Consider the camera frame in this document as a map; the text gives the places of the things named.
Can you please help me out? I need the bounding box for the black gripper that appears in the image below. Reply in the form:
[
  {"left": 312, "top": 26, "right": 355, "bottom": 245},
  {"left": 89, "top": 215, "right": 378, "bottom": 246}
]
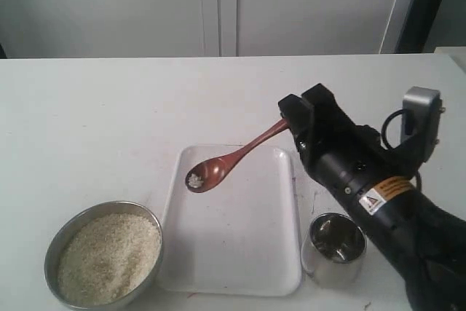
[{"left": 278, "top": 83, "right": 419, "bottom": 224}]

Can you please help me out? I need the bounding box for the brown wooden spoon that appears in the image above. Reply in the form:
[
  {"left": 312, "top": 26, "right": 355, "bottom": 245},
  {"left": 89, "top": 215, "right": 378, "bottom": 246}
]
[{"left": 185, "top": 119, "right": 288, "bottom": 193}]

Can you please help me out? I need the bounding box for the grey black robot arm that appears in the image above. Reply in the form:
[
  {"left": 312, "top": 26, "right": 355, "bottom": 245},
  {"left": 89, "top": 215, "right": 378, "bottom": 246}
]
[{"left": 278, "top": 84, "right": 465, "bottom": 310}]

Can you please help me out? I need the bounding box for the uncooked white rice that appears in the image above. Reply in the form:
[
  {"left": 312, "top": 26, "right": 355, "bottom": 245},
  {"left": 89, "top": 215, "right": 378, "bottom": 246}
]
[{"left": 58, "top": 213, "right": 162, "bottom": 307}]

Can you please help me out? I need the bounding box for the steel bowl of rice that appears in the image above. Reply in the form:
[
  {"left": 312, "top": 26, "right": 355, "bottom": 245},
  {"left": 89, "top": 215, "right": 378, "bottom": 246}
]
[{"left": 44, "top": 201, "right": 164, "bottom": 310}]

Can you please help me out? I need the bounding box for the small steel cup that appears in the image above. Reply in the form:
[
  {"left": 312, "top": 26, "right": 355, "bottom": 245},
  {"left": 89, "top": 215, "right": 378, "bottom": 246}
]
[{"left": 301, "top": 213, "right": 367, "bottom": 289}]

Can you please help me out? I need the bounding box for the white rectangular tray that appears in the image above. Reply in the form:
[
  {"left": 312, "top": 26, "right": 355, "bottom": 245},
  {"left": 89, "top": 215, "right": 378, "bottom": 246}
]
[{"left": 157, "top": 145, "right": 301, "bottom": 297}]

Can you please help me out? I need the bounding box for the white cabinet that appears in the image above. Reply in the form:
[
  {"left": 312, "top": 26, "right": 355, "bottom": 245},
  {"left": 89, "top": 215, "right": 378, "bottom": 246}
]
[{"left": 1, "top": 0, "right": 413, "bottom": 58}]

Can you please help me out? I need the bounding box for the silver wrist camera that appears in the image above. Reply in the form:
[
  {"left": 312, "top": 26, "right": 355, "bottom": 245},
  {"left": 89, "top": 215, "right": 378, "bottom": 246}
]
[{"left": 400, "top": 86, "right": 445, "bottom": 162}]

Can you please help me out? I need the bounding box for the dark vertical post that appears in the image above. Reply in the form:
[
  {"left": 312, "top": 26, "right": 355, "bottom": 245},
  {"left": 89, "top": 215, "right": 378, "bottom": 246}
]
[{"left": 395, "top": 0, "right": 465, "bottom": 54}]

